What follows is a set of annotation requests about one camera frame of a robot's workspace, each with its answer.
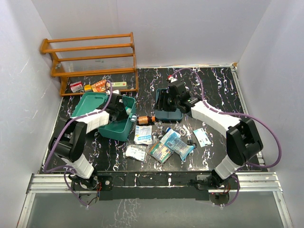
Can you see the green blue bandage packet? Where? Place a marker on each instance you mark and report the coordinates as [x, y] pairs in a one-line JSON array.
[[159, 151]]

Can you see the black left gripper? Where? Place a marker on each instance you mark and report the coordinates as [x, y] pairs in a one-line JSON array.
[[124, 115]]

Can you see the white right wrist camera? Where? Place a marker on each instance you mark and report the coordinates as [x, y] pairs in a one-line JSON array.
[[171, 79]]

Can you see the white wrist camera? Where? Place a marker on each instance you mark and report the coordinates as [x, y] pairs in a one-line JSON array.
[[114, 91], [171, 79]]

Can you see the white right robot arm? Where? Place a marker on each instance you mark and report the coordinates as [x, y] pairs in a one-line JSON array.
[[242, 138]]

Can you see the dark blue divided tray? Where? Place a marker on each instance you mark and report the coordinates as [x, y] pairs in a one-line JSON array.
[[165, 115]]

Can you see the yellow grey small box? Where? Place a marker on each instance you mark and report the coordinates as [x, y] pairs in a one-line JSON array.
[[87, 88]]

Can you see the red white medicine box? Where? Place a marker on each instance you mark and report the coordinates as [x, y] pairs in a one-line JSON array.
[[76, 87]]

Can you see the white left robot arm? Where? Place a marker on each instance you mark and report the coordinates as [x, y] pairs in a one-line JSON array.
[[69, 137]]

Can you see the cream medicine box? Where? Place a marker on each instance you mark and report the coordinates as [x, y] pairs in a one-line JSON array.
[[119, 85]]

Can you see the orange spiral notebook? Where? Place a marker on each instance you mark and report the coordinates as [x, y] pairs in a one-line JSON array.
[[99, 86]]

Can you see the blue white card packet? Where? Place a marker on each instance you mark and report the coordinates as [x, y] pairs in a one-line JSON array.
[[202, 137]]

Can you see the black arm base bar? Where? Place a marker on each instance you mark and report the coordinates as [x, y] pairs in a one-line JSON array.
[[156, 185]]

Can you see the white bottle green label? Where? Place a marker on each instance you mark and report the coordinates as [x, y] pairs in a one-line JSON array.
[[128, 110]]

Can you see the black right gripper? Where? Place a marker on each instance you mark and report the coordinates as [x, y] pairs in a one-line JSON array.
[[161, 104]]

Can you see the white gauze packet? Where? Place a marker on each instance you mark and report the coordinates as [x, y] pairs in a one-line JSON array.
[[136, 152]]

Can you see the teal medicine kit box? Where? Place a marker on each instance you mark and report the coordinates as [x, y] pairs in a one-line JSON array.
[[116, 129]]

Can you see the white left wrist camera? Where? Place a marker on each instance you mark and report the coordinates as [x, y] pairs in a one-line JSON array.
[[114, 91]]

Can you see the brown glass medicine bottle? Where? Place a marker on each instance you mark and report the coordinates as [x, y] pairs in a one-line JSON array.
[[145, 120]]

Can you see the white blue sachet pack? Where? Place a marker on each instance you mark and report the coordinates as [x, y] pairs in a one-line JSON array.
[[143, 135]]

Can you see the wooden shelf rack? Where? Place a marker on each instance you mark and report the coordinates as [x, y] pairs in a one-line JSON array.
[[91, 56]]

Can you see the light blue ice pack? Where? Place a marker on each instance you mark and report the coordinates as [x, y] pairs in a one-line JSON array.
[[172, 140]]

